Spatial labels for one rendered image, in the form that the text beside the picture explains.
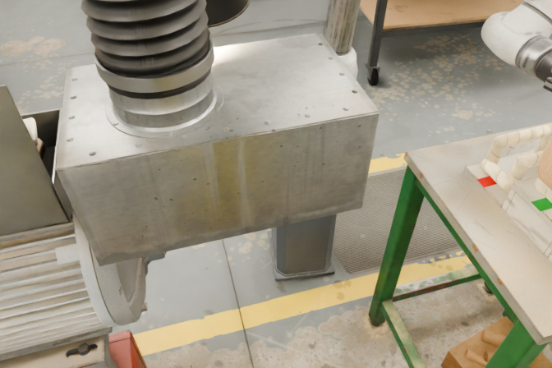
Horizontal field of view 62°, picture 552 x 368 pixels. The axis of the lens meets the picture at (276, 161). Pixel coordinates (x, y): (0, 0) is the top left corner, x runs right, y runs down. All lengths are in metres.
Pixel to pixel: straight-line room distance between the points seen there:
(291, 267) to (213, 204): 1.62
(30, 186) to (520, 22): 1.12
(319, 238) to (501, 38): 1.07
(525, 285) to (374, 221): 1.33
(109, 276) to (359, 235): 1.80
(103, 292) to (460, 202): 0.90
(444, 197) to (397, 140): 1.65
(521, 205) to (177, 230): 0.90
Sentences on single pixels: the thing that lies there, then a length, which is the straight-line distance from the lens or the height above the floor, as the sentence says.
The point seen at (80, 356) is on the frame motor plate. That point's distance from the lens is 0.80.
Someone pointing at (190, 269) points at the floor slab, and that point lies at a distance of 2.20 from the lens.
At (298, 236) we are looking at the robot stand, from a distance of 1.91.
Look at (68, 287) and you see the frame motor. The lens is 0.64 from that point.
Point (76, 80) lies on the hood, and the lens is 0.54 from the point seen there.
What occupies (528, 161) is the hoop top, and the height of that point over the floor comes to 1.05.
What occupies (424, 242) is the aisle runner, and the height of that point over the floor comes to 0.00.
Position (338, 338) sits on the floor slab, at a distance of 2.02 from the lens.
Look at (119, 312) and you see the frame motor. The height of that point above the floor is 1.25.
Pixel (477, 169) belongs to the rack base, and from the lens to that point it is 1.35.
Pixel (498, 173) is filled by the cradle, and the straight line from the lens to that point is 1.30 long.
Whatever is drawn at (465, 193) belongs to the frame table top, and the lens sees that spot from 1.28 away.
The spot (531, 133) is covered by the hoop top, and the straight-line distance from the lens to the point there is 1.35.
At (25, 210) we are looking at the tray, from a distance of 0.59.
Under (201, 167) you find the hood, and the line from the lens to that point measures 0.44.
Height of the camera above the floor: 1.80
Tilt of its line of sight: 43 degrees down
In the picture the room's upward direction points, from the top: straight up
